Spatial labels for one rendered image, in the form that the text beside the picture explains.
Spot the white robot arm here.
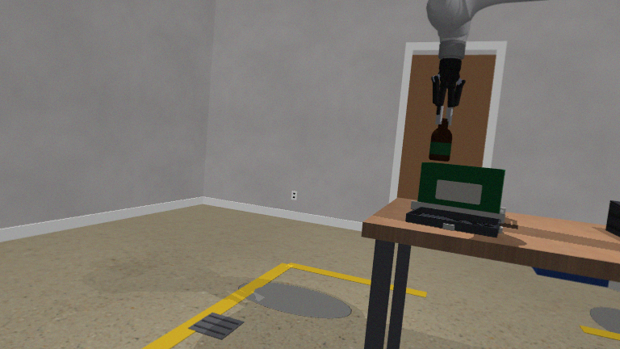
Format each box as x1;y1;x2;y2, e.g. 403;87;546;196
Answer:
426;0;542;60

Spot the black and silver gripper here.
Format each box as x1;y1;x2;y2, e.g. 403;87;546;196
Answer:
431;58;465;125

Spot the brown glass bottle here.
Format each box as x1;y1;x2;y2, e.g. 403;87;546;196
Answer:
429;118;452;162

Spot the green plastic crate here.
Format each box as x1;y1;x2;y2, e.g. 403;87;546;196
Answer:
417;162;504;213

